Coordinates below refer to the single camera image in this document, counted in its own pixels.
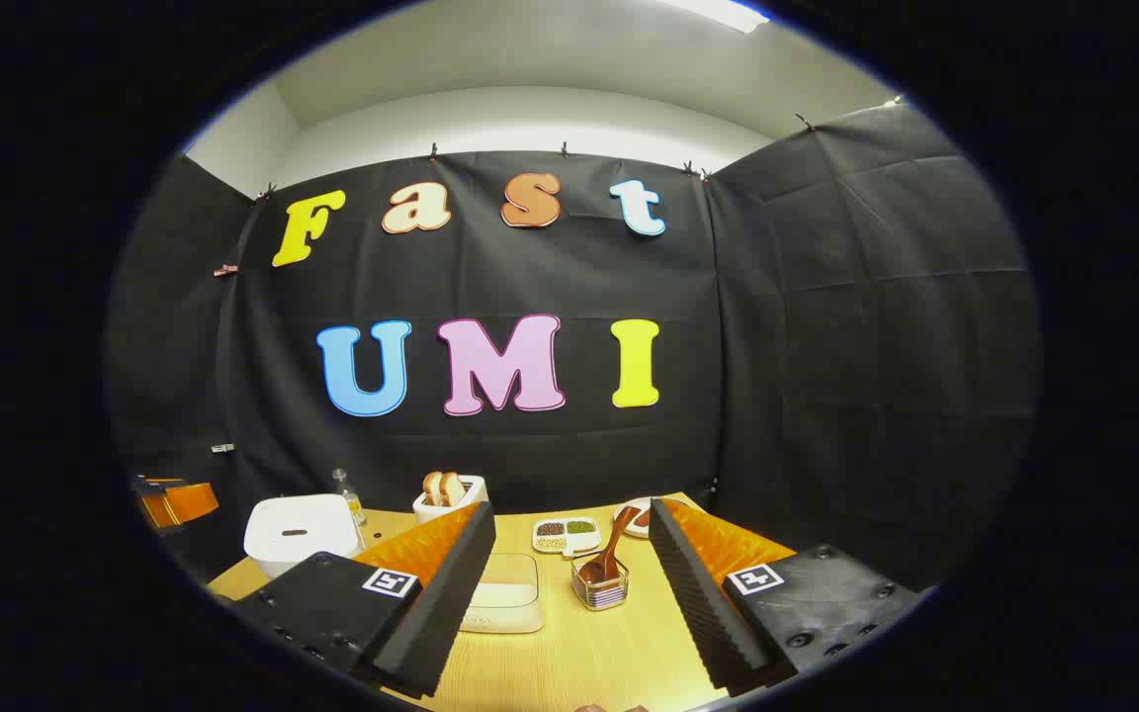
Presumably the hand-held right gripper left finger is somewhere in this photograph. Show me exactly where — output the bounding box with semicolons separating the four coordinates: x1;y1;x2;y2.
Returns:
233;501;497;699

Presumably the small glass bottle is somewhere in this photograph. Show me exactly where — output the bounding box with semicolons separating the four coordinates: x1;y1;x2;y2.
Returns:
333;469;368;526

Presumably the clear box of rice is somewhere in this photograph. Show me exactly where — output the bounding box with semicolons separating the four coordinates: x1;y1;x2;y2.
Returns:
461;553;545;635

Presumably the black backdrop cloth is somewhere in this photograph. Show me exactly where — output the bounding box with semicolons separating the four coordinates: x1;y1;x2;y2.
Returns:
105;99;1040;594

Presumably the white rice cooker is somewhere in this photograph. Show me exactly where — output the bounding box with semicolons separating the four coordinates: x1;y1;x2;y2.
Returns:
243;494;366;579

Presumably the brown wooden spoon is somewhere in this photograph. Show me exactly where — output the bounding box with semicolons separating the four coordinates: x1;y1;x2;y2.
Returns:
579;506;642;584

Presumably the clear chopstick holder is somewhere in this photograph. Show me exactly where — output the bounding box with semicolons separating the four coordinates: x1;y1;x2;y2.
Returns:
571;554;630;611

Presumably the white round plate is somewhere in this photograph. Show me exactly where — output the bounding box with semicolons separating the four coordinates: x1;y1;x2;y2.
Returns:
614;497;664;539

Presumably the white divided bean dish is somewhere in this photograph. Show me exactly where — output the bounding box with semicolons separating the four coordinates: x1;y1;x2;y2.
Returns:
532;517;602;556

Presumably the ceiling light panel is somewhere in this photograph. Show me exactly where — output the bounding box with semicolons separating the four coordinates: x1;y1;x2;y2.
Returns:
658;0;768;34

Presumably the white toaster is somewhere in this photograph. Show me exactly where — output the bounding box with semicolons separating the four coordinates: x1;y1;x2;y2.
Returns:
412;473;489;523

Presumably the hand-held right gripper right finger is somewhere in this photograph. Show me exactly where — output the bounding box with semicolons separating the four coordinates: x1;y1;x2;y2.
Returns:
649;497;926;698

